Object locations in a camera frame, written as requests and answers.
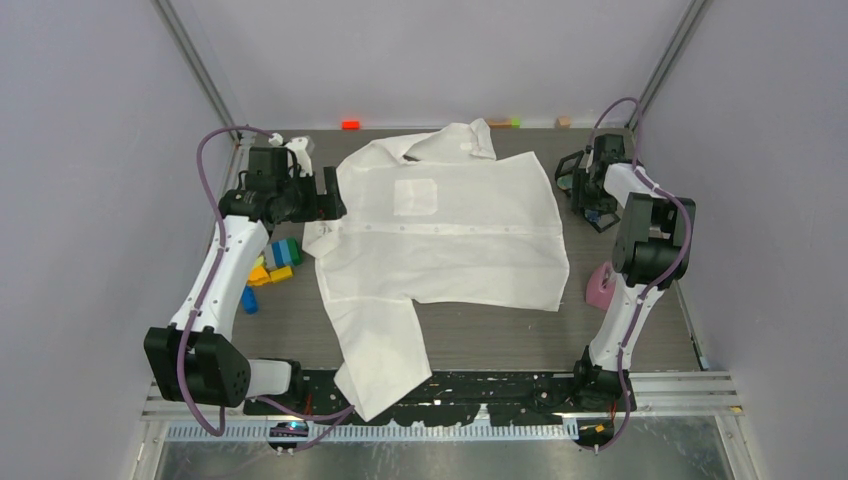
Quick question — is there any white shirt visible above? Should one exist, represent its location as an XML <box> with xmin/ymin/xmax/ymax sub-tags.
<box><xmin>302</xmin><ymin>119</ymin><xmax>570</xmax><ymax>421</ymax></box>

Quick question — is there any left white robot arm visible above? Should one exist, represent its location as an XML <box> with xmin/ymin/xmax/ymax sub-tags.
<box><xmin>144</xmin><ymin>136</ymin><xmax>346</xmax><ymax>414</ymax></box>

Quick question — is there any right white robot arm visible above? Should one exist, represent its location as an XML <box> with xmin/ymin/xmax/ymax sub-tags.
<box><xmin>568</xmin><ymin>134</ymin><xmax>696</xmax><ymax>411</ymax></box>

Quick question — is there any toy brick pile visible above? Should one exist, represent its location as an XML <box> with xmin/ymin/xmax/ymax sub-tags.
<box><xmin>247</xmin><ymin>237</ymin><xmax>303</xmax><ymax>287</ymax></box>

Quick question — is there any pink stand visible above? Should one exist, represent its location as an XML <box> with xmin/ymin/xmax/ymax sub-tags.
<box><xmin>585</xmin><ymin>261</ymin><xmax>616</xmax><ymax>311</ymax></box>

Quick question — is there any blue toy brick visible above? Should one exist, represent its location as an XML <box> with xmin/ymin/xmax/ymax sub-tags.
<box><xmin>241</xmin><ymin>286</ymin><xmax>259</xmax><ymax>315</ymax></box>

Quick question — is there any wooden block with green end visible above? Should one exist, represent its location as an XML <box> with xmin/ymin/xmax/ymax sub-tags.
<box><xmin>485</xmin><ymin>117</ymin><xmax>521</xmax><ymax>129</ymax></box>

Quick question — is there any black display frame with brooch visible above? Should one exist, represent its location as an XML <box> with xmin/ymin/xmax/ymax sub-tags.
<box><xmin>554</xmin><ymin>150</ymin><xmax>586</xmax><ymax>198</ymax></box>

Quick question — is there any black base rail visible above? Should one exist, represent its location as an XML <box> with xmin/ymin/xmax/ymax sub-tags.
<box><xmin>241</xmin><ymin>368</ymin><xmax>637</xmax><ymax>429</ymax></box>

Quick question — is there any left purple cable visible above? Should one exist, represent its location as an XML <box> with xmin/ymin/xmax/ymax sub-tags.
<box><xmin>174</xmin><ymin>125</ymin><xmax>356</xmax><ymax>453</ymax></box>

